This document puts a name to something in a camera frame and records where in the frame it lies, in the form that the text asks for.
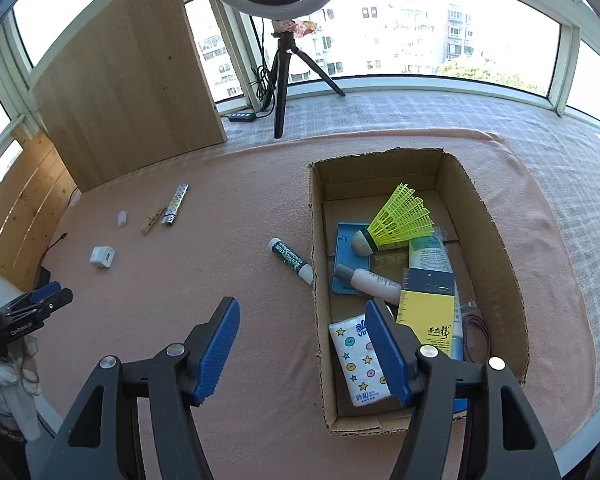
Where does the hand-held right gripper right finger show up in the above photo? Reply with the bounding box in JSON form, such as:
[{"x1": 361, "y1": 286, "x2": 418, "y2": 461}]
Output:
[{"x1": 364, "y1": 298, "x2": 563, "y2": 480}]

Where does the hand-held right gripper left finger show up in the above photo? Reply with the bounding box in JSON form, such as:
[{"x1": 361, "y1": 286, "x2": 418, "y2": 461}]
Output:
[{"x1": 41, "y1": 296, "x2": 242, "y2": 480}]

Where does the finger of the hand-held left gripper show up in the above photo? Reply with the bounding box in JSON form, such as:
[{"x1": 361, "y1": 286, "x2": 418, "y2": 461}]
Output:
[
  {"x1": 0, "y1": 281, "x2": 64, "y2": 314},
  {"x1": 9, "y1": 287, "x2": 75, "y2": 323}
]

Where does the patterned tissue pack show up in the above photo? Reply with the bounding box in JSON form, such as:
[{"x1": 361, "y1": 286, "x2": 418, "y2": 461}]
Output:
[{"x1": 328, "y1": 314, "x2": 397, "y2": 408}]

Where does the yellow ruler card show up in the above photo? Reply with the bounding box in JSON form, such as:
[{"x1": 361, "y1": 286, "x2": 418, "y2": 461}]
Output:
[{"x1": 395, "y1": 267, "x2": 456, "y2": 359}]

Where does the white charger plug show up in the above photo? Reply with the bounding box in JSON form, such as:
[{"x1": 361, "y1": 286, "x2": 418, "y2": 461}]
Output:
[{"x1": 89, "y1": 245, "x2": 116, "y2": 269}]

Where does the small white cream tube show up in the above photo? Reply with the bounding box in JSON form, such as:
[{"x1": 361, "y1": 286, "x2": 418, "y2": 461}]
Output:
[{"x1": 333, "y1": 263, "x2": 404, "y2": 306}]

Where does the brown rubber band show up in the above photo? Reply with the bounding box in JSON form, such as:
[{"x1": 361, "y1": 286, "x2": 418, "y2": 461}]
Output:
[
  {"x1": 462, "y1": 317, "x2": 490, "y2": 364},
  {"x1": 463, "y1": 309, "x2": 492, "y2": 364}
]

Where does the blue plastic holder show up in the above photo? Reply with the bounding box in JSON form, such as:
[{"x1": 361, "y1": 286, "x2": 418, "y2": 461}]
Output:
[{"x1": 329, "y1": 222, "x2": 377, "y2": 297}]

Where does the green and white glue stick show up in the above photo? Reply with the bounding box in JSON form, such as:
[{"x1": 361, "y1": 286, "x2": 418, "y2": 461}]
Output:
[{"x1": 267, "y1": 237, "x2": 315, "y2": 284}]

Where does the wooden clothespin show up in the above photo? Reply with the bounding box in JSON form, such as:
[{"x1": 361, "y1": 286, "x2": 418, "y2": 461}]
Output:
[{"x1": 140, "y1": 204, "x2": 166, "y2": 235}]

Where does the yellow plastic shuttlecock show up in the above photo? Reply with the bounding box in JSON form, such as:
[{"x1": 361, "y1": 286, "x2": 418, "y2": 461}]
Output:
[{"x1": 350, "y1": 182, "x2": 436, "y2": 256}]

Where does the patterned silver strip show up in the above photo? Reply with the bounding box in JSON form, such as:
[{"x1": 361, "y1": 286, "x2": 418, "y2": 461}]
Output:
[{"x1": 161, "y1": 183, "x2": 190, "y2": 227}]

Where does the cardboard box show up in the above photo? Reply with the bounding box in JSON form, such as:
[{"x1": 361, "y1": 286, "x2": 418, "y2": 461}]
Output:
[{"x1": 309, "y1": 147, "x2": 532, "y2": 436}]

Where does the person's left hand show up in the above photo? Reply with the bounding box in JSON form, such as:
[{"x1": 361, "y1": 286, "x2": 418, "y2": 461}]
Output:
[{"x1": 0, "y1": 335, "x2": 42, "y2": 444}]

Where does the pine plank panel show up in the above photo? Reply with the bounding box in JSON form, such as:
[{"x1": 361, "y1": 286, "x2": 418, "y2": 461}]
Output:
[{"x1": 0, "y1": 129, "x2": 79, "y2": 292}]

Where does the white lotion tube blue cap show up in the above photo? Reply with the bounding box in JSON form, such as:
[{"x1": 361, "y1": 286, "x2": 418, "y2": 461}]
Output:
[{"x1": 407, "y1": 236, "x2": 467, "y2": 362}]

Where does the light wooden board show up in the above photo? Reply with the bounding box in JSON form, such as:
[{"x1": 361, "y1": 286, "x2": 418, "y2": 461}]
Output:
[{"x1": 29, "y1": 0, "x2": 229, "y2": 194}]

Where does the grey checkered cloth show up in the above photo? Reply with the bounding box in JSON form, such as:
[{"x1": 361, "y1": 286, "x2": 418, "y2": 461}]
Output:
[{"x1": 214, "y1": 91, "x2": 600, "y2": 413}]

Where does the black adapter cable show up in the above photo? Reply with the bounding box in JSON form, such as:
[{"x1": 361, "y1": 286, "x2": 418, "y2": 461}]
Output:
[{"x1": 39, "y1": 232, "x2": 70, "y2": 267}]

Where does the black ring light cable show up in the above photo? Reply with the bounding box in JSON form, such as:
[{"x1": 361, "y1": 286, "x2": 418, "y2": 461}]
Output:
[{"x1": 249, "y1": 0, "x2": 283, "y2": 117}]

